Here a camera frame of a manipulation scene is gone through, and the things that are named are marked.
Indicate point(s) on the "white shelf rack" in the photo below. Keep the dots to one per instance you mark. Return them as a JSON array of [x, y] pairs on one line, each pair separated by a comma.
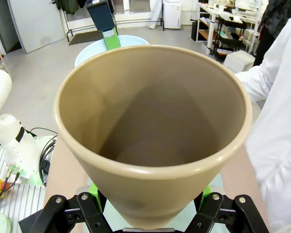
[[210, 29]]

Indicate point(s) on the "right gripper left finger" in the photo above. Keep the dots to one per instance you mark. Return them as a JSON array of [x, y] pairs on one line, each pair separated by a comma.
[[87, 211]]

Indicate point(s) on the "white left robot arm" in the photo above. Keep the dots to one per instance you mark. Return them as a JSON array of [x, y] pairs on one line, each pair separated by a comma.
[[4, 121]]

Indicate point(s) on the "light blue bowl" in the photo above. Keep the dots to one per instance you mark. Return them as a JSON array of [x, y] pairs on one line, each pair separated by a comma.
[[92, 52]]

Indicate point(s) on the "dark floor mat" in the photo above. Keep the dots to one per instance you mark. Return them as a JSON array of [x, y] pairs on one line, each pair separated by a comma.
[[86, 37]]

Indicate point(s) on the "white floor appliance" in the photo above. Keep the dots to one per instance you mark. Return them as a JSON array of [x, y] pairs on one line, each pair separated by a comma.
[[172, 14]]

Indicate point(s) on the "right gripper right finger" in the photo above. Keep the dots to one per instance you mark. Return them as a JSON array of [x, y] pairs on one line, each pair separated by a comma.
[[213, 213]]

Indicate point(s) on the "black box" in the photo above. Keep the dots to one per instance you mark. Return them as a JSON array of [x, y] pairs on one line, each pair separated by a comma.
[[195, 30]]

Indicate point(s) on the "white printer box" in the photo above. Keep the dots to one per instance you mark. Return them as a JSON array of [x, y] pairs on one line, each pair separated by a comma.
[[237, 61]]

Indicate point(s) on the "person's right forearm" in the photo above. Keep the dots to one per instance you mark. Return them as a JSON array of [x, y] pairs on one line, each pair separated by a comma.
[[252, 82]]

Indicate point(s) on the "aluminium base plate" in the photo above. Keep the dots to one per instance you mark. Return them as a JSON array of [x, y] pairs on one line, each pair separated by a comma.
[[26, 201]]

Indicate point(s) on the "white door panel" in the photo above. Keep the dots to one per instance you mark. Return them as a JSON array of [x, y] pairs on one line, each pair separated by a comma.
[[36, 21]]

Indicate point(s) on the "tall tan cup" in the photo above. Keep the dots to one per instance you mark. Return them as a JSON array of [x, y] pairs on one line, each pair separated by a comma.
[[148, 97]]

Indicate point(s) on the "person in white hoodie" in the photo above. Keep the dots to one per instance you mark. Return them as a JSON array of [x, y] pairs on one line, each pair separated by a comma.
[[281, 121]]

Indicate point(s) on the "person in plaid shirt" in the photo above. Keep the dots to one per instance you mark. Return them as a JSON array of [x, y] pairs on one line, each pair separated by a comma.
[[276, 14]]

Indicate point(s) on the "hanging dark green jackets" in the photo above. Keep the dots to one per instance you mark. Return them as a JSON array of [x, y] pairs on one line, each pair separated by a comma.
[[70, 6]]

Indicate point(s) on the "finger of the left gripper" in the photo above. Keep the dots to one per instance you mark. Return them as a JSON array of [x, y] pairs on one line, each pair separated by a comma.
[[101, 17]]

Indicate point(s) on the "white paper roll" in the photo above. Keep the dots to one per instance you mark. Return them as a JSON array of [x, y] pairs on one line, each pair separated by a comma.
[[157, 12]]

